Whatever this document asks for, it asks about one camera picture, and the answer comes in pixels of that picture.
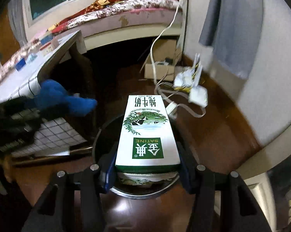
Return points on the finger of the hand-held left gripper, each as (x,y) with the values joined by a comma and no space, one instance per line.
(82,106)
(51,91)

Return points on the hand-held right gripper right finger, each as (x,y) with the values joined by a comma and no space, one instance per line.
(186,181)

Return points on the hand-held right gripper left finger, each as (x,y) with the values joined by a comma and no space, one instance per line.
(106,174)

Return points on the black plastic bin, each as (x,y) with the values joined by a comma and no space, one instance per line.
(105,137)

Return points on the blue paper cup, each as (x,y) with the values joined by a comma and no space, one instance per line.
(47,39)
(21,64)

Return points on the red and white carton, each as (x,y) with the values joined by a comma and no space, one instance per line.
(50,47)

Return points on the green and white milk carton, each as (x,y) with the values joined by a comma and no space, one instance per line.
(148,130)

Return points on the white checked tablecloth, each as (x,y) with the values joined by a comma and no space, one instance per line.
(56,135)

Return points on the white power adapter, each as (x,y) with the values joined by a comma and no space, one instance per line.
(170,108)

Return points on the narrow grey curtain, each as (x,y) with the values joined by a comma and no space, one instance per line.
(16,21)

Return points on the large white-framed window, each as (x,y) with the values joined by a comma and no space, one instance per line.
(49,0)

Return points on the brown cardboard box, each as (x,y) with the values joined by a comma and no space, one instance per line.
(160,48)

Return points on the white router with antennas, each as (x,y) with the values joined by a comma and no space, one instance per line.
(184,78)

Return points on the bed with floral sheet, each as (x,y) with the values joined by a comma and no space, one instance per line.
(140,17)

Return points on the long tied grey curtain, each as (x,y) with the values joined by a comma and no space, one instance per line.
(232,29)

